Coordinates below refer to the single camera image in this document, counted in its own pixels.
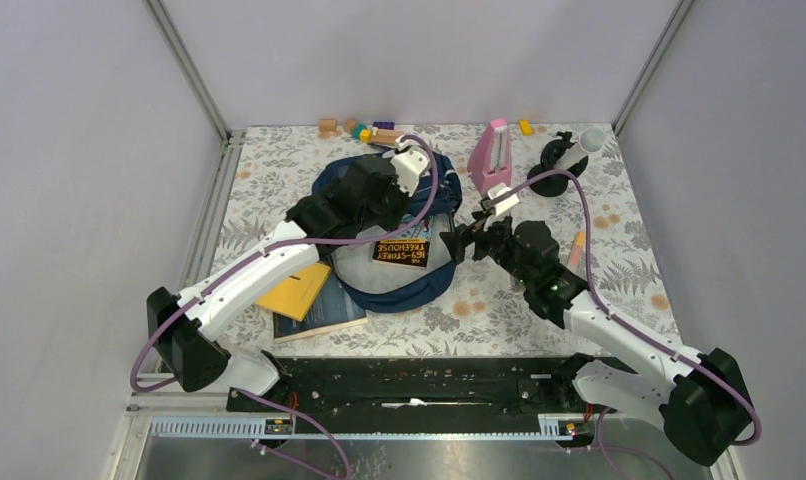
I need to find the yellow black treehouse book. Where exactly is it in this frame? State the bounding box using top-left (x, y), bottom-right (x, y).
top-left (371, 216), bottom-right (433, 269)

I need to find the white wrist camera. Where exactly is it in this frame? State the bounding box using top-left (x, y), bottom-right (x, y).
top-left (382, 146), bottom-right (430, 197)
top-left (480, 183), bottom-right (520, 230)

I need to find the slotted grey cable duct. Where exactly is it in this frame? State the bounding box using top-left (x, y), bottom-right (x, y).
top-left (148, 414), bottom-right (575, 441)

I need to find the dark blue paperback book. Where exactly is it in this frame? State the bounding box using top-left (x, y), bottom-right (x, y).
top-left (273, 275), bottom-right (368, 343)

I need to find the black stand with white tube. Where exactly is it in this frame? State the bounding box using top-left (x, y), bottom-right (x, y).
top-left (527, 128), bottom-right (606, 198)

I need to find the navy blue student backpack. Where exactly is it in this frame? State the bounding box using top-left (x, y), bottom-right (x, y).
top-left (329, 153), bottom-right (463, 313)

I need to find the orange pink highlighter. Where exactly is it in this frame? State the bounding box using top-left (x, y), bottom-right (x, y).
top-left (567, 231), bottom-right (587, 271)

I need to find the plain yellow book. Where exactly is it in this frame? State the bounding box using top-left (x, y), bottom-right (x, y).
top-left (255, 262), bottom-right (332, 322)

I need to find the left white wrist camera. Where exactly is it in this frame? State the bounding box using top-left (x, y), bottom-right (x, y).
top-left (382, 146), bottom-right (430, 197)

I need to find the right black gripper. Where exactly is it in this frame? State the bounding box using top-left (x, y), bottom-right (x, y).
top-left (439, 209), bottom-right (534, 288)

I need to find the tan wooden cube block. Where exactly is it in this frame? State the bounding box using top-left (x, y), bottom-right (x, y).
top-left (318, 118), bottom-right (338, 133)

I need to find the purple wooden block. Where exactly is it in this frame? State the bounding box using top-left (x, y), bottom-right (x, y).
top-left (372, 121), bottom-right (395, 130)

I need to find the long tan wooden block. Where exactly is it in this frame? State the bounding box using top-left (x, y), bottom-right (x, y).
top-left (369, 129), bottom-right (404, 147)

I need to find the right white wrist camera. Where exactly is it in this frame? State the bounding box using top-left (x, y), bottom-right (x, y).
top-left (480, 183), bottom-right (520, 230)

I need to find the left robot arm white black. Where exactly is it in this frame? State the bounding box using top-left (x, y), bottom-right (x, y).
top-left (142, 151), bottom-right (435, 411)

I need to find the pink metronome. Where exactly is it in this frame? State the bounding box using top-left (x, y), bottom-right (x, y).
top-left (467, 118), bottom-right (512, 194)

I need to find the round tan wooden block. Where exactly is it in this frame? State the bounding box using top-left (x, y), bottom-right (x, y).
top-left (342, 118), bottom-right (359, 135)

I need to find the purple cable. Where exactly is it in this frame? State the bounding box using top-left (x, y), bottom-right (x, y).
top-left (129, 134), bottom-right (441, 393)
top-left (502, 168), bottom-right (763, 446)

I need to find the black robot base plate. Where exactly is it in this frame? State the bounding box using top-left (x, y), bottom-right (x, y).
top-left (264, 357), bottom-right (602, 428)

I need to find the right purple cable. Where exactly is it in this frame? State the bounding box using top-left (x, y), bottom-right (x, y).
top-left (502, 168), bottom-right (763, 446)

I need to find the teal wooden block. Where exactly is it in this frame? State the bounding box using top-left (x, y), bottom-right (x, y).
top-left (351, 124), bottom-right (369, 140)

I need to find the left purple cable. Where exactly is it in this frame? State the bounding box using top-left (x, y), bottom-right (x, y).
top-left (129, 134), bottom-right (441, 393)

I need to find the floral patterned table mat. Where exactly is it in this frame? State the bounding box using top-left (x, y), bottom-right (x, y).
top-left (214, 125), bottom-right (679, 357)

